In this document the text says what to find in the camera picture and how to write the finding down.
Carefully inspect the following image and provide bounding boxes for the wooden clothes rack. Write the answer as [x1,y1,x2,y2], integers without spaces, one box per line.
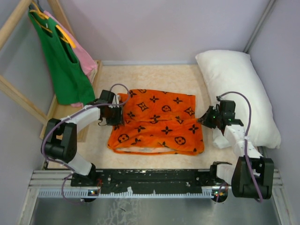
[0,0,103,143]

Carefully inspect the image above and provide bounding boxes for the yellow clothes hanger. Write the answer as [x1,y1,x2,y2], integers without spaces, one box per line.
[29,0,76,49]

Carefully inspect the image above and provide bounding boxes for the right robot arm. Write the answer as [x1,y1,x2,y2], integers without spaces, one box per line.
[198,100,274,202]

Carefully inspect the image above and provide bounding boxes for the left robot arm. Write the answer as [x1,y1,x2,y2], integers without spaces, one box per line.
[41,90,123,186]

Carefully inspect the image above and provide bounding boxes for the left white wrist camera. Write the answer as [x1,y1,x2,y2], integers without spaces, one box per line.
[109,94,120,108]

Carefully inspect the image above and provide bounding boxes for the orange patterned pillowcase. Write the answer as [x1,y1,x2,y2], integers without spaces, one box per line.
[107,89,205,156]

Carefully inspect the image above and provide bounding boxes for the teal clothes hanger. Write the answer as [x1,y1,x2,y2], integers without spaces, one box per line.
[29,0,44,12]

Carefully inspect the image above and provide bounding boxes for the green tank top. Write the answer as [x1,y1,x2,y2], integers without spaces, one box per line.
[28,12,95,105]

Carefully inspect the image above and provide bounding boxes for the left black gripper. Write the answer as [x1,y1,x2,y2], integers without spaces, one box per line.
[104,105,125,127]

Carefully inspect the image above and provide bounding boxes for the white pillow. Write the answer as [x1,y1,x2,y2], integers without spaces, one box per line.
[195,50,281,149]

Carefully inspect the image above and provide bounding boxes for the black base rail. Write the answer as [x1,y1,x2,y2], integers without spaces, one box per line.
[30,167,281,203]

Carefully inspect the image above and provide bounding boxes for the pink shirt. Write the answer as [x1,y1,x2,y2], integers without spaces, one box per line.
[44,11,97,107]

